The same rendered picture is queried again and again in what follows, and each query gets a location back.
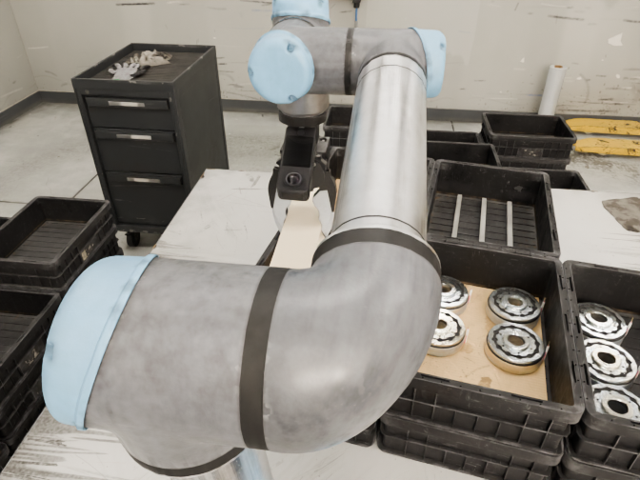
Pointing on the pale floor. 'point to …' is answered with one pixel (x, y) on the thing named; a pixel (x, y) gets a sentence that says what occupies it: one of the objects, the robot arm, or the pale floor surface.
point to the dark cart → (152, 132)
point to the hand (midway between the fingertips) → (303, 231)
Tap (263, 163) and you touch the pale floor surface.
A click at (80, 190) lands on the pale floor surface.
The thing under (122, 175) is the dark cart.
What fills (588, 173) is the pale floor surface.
